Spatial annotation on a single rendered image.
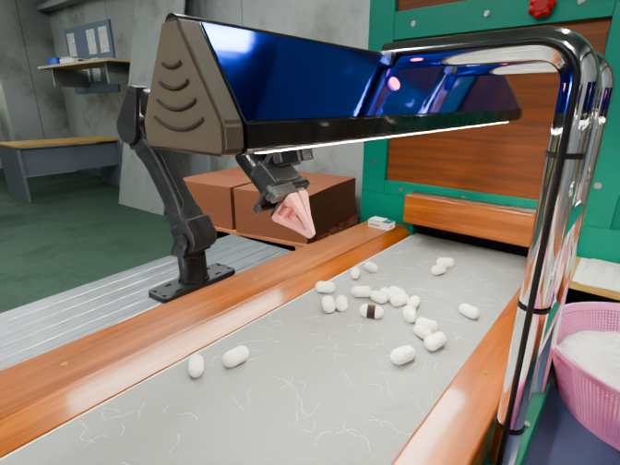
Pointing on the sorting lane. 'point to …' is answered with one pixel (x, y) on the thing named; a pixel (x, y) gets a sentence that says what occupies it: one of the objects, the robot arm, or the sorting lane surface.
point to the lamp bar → (299, 92)
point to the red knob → (541, 7)
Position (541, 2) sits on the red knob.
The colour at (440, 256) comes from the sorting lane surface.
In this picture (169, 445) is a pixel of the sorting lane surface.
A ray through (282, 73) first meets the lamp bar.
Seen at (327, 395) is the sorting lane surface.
